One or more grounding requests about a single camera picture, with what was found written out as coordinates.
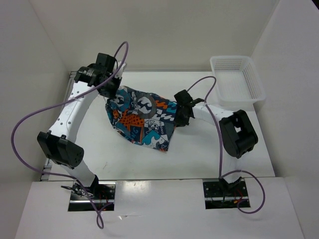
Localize colourful patterned shorts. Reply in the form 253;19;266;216
105;86;177;152

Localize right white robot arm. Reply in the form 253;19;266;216
174;90;258;196

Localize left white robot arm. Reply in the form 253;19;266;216
37;53;126;199

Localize white plastic basket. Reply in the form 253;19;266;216
210;55;266;107

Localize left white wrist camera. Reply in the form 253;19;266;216
114;61;127;79

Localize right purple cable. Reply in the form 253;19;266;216
186;76;266;215

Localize purple cable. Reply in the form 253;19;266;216
11;41;130;230
186;76;266;215

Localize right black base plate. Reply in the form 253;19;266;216
202;177;251;209

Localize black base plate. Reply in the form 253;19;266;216
202;177;251;209
61;181;116;212

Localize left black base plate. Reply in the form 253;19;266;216
61;181;116;212

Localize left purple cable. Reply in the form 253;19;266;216
11;41;130;230

